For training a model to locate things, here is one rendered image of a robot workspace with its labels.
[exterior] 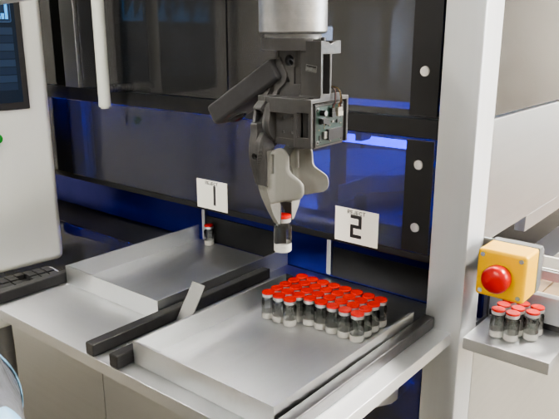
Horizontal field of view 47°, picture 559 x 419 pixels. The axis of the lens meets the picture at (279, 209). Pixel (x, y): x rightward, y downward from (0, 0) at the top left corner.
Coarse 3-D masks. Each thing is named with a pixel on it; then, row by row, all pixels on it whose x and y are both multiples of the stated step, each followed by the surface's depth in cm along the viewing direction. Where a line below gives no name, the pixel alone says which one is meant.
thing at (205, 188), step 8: (200, 184) 130; (208, 184) 128; (216, 184) 127; (224, 184) 125; (200, 192) 130; (208, 192) 129; (216, 192) 127; (224, 192) 126; (200, 200) 131; (208, 200) 129; (216, 200) 128; (224, 200) 126; (208, 208) 130; (216, 208) 128; (224, 208) 127
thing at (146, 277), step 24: (168, 240) 138; (192, 240) 144; (72, 264) 120; (96, 264) 125; (120, 264) 129; (144, 264) 129; (168, 264) 129; (192, 264) 129; (216, 264) 129; (240, 264) 129; (264, 264) 124; (96, 288) 114; (120, 288) 110; (144, 288) 117; (168, 288) 117; (144, 312) 107
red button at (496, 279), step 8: (496, 264) 92; (488, 272) 91; (496, 272) 90; (504, 272) 90; (488, 280) 91; (496, 280) 90; (504, 280) 90; (488, 288) 91; (496, 288) 90; (504, 288) 90
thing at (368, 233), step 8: (336, 208) 109; (344, 208) 108; (336, 216) 110; (344, 216) 108; (368, 216) 106; (376, 216) 104; (336, 224) 110; (344, 224) 109; (368, 224) 106; (376, 224) 105; (336, 232) 110; (344, 232) 109; (360, 232) 107; (368, 232) 106; (376, 232) 105; (344, 240) 110; (352, 240) 109; (360, 240) 107; (368, 240) 107; (376, 240) 105; (376, 248) 106
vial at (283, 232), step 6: (282, 222) 76; (288, 222) 76; (276, 228) 76; (282, 228) 76; (288, 228) 76; (276, 234) 77; (282, 234) 76; (288, 234) 77; (276, 240) 77; (282, 240) 77; (288, 240) 77; (276, 246) 77; (282, 246) 77; (288, 246) 77; (276, 252) 77; (282, 252) 77; (288, 252) 77
